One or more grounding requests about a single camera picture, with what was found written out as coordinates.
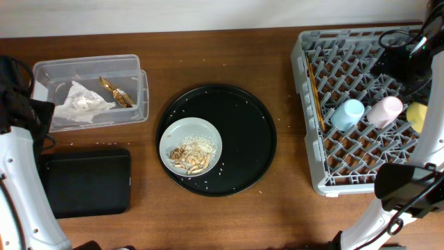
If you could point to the yellow bowl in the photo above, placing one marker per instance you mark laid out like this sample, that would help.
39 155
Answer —
416 114

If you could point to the gold candy wrapper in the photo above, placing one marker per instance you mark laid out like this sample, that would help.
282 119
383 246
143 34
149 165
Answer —
122 98

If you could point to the food scraps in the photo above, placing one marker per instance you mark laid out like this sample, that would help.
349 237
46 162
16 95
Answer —
194 154

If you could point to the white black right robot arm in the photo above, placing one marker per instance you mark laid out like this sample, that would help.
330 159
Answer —
408 192

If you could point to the grey dishwasher rack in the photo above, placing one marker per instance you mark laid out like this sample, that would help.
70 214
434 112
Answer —
330 67

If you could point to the pink cup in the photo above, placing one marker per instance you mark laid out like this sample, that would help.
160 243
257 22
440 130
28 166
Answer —
385 111

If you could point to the light blue cup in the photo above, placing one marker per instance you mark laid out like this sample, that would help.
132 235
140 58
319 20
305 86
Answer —
347 114

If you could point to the grey plate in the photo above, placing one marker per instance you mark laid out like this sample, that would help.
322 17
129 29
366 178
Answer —
178 131

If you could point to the clear plastic waste bin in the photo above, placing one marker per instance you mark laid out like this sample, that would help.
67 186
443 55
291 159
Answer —
53 80

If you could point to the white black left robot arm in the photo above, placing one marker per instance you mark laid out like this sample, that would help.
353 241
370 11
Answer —
27 221

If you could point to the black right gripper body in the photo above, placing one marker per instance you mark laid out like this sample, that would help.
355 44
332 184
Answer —
413 73

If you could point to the black rectangular tray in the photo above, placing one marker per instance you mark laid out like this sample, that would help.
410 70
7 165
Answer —
84 184

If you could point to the white paper napkin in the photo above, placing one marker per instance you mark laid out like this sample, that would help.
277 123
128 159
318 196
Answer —
82 105

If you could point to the round black serving tray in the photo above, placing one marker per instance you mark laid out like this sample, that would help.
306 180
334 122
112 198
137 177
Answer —
248 135

